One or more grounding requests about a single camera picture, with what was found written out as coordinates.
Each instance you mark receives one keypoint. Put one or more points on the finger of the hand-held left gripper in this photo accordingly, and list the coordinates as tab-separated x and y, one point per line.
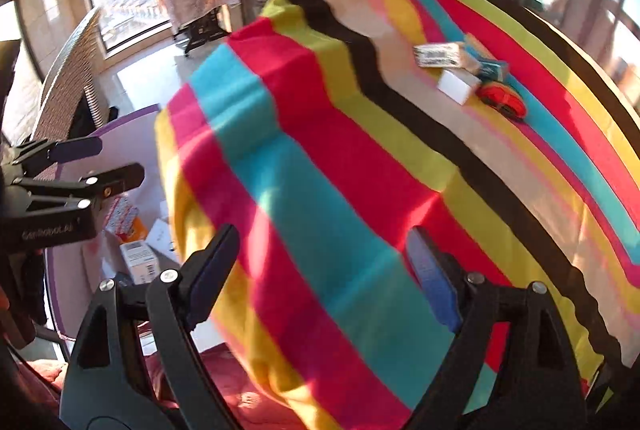
122	177
75	149

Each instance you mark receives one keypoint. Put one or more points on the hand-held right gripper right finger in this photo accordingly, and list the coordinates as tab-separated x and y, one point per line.
432	280

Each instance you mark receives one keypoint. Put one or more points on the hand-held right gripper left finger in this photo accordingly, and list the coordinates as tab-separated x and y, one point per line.
210	275

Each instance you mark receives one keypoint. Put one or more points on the white and orange box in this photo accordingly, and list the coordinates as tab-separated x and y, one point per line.
122	217

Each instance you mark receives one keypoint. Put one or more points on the round purple bin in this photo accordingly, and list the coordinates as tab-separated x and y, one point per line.
75	270

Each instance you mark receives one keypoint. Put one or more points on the white box with dark print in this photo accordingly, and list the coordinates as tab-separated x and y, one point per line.
140	260

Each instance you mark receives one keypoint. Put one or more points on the wicker chair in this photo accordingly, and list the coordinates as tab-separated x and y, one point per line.
67	85

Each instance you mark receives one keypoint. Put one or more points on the striped colourful tablecloth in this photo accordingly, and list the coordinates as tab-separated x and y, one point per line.
350	190

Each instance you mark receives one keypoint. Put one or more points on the red mesh bag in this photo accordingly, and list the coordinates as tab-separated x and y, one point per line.
502	100

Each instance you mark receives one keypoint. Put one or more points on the plain white box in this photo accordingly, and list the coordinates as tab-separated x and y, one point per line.
457	85

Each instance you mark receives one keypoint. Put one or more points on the white box with label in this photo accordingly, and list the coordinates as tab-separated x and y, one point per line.
440	55

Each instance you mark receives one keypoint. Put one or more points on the teal box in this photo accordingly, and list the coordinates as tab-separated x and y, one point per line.
487	60

